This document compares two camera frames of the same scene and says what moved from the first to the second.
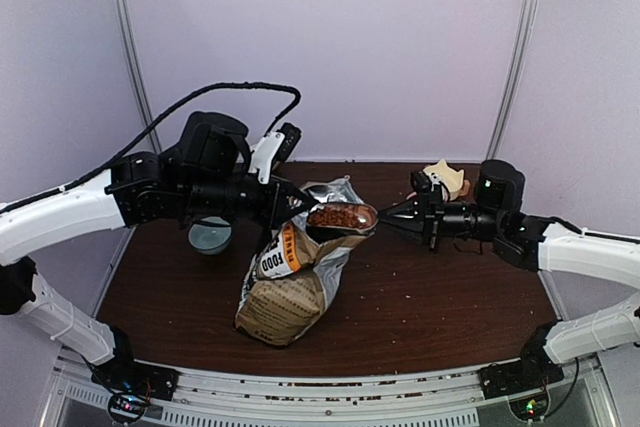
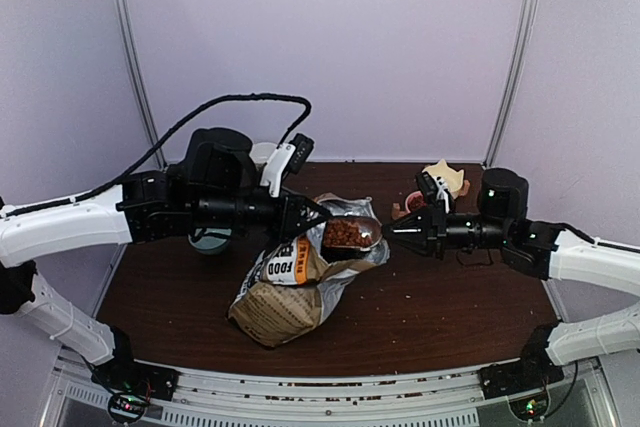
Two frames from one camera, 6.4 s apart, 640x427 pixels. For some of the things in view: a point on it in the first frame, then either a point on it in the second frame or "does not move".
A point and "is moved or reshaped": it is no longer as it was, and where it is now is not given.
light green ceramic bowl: x=210 y=239 does not move
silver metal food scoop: x=343 y=216 is moved or reshaped
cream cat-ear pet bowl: x=453 y=178 does not move
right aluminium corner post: x=523 y=51 does not move
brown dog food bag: x=299 y=271 is moved or reshaped
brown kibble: x=345 y=215 → x=347 y=232
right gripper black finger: x=412 y=209 → x=416 y=222
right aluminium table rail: x=553 y=293 does not move
